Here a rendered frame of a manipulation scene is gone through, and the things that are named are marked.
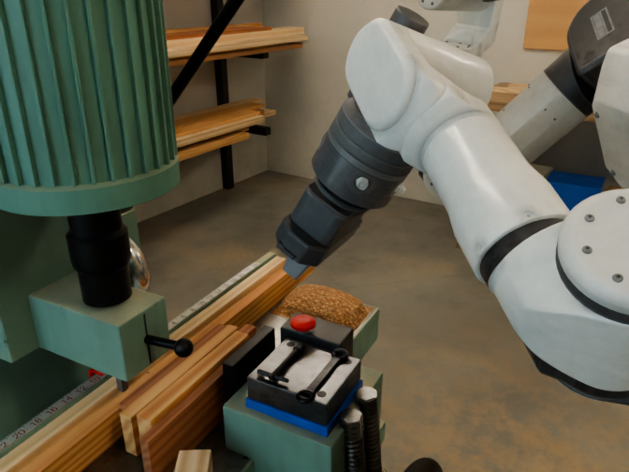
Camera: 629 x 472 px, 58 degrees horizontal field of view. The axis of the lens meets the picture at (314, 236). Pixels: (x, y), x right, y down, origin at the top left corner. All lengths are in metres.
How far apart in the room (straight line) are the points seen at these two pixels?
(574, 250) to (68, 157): 0.38
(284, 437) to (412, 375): 1.70
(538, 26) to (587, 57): 2.82
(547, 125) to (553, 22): 2.77
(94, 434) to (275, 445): 0.20
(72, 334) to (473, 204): 0.45
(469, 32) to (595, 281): 0.64
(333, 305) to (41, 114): 0.53
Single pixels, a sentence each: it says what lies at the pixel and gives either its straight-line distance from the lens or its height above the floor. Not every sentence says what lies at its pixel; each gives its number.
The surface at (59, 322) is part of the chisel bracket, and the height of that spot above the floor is 1.05.
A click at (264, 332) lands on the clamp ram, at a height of 0.99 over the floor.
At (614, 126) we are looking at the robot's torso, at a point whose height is 1.24.
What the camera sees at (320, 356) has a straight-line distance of 0.65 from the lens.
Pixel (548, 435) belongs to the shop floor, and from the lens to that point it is 2.18.
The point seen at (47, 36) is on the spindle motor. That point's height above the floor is 1.34.
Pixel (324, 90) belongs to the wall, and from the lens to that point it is 4.27.
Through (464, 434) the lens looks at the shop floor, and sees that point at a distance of 2.10.
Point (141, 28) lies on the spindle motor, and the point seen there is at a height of 1.35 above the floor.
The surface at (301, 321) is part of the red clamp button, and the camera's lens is 0.67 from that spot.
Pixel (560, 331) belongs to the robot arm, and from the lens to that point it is 0.36.
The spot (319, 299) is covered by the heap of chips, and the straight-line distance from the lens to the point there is 0.90.
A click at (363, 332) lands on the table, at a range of 0.90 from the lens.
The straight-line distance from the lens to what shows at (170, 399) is 0.66.
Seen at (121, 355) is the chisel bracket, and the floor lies 1.03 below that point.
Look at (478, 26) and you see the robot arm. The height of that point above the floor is 1.33.
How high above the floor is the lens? 1.38
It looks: 24 degrees down
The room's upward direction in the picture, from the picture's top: straight up
